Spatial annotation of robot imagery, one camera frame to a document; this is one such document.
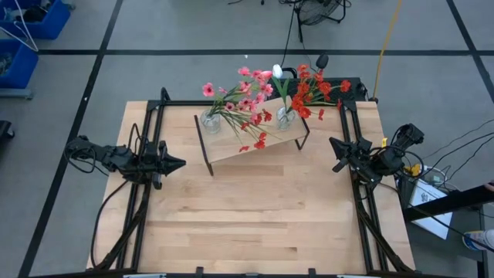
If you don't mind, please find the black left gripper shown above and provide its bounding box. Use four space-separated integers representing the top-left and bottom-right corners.
140 139 188 191

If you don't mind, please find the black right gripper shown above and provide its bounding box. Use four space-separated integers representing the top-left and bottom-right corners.
328 136 385 185

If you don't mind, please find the clear textured glass vase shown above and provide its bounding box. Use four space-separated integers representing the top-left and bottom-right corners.
199 110 222 135
275 106 297 131

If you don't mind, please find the large red flower bunch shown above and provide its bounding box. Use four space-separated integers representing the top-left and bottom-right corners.
289 63 353 121

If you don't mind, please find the wooden shelf with black legs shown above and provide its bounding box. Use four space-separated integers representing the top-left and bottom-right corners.
193 95 311 178

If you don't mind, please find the small red flower bunch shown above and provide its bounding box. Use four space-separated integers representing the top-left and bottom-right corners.
227 109 274 154

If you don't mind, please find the pink artificial flower bunch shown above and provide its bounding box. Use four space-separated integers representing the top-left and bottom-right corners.
201 66 276 117

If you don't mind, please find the black power strip box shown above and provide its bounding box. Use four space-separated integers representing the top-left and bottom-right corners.
266 76 368 106

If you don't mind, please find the white box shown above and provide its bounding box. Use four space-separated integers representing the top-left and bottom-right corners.
408 178 455 241

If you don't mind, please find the black metal beam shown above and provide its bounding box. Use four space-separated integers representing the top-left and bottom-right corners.
403 181 494 223

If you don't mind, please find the black floor fan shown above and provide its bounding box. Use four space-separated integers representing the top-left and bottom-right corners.
292 0 348 44

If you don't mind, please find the person's shoe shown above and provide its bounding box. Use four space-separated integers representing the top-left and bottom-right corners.
462 229 494 253

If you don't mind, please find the black stand foot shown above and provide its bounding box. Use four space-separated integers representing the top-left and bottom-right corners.
0 120 15 140

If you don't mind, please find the blue plastic bin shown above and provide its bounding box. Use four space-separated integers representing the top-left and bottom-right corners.
0 39 39 90
0 0 73 40

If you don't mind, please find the yellow hanging cable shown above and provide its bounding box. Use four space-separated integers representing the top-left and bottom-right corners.
371 0 404 102

